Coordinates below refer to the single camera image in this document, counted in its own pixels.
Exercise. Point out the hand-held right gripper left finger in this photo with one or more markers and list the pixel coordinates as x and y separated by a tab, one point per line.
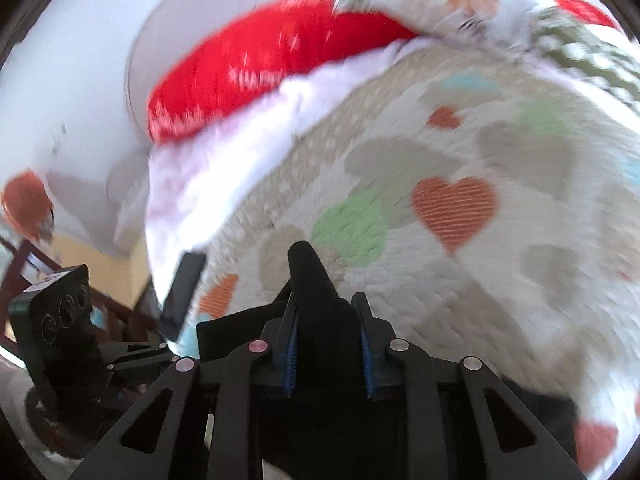
235	400

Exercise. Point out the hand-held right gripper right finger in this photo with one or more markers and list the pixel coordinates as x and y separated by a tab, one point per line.
425	400

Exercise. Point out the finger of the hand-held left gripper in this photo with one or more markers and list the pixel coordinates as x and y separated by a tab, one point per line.
145	357

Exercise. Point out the black pants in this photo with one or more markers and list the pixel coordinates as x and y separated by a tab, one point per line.
315	310

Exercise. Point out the dark red wooden chair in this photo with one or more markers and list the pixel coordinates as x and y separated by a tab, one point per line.
75	295

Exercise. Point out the black phone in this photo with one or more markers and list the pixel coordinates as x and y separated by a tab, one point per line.
182	292

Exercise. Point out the orange round object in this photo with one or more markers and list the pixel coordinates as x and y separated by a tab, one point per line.
27	205

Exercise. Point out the quilted heart-print bedspread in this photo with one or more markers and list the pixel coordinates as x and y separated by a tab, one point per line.
450	220

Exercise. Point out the white fleece sheet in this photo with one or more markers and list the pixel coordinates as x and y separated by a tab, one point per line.
215	160

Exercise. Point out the long red pillow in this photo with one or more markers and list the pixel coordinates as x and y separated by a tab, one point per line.
250	60

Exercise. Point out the olive hedgehog-print pillow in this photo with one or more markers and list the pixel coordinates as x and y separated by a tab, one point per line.
585	55

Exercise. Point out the floral white duvet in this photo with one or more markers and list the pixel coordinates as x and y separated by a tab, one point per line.
450	0

